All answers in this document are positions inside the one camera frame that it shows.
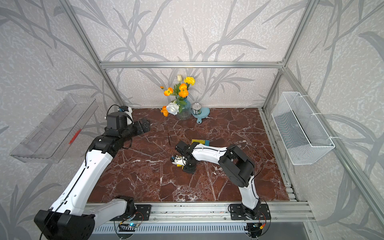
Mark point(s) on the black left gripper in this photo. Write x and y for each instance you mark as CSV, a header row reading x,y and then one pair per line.
x,y
140,130

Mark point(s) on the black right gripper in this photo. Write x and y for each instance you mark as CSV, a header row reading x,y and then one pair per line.
x,y
188,170

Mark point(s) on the large yellow-green wooden block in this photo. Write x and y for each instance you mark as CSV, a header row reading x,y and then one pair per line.
x,y
203,142

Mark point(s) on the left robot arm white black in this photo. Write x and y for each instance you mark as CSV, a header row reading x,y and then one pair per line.
x,y
67,219

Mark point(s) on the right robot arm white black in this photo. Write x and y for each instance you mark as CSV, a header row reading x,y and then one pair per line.
x,y
234,162

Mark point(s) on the blue glass vase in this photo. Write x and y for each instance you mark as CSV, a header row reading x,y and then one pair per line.
x,y
184,109

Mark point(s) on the silver metal can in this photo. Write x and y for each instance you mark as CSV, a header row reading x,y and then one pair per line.
x,y
196,108

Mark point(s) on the light blue ceramic dish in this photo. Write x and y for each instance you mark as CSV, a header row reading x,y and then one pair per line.
x,y
200,114

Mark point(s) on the red clip in shelf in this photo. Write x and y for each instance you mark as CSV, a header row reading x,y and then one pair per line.
x,y
75,136

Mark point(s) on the artificial flower bouquet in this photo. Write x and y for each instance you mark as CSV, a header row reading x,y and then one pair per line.
x,y
179,91

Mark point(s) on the left controller circuit board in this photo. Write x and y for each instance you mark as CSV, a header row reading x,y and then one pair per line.
x,y
128,227

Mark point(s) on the controller circuit board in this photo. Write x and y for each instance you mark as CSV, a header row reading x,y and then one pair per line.
x,y
255,230
128,227

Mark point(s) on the right controller circuit board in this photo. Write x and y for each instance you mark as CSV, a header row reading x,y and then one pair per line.
x,y
255,230

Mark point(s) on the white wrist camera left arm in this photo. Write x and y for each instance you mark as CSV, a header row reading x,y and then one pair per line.
x,y
128,111

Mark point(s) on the aluminium front rail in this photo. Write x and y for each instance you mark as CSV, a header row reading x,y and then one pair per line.
x,y
217,212

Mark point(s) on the clear plastic wall shelf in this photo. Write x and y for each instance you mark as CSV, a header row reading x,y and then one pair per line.
x,y
49,141

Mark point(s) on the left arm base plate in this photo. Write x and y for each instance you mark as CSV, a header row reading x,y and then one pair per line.
x,y
142,213

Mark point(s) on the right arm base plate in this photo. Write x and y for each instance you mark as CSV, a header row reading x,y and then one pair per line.
x,y
260,213

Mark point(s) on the white wire mesh basket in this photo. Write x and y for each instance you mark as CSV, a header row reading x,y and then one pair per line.
x,y
303,135

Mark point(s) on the aluminium cage frame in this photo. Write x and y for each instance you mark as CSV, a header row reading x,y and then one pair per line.
x,y
370,194

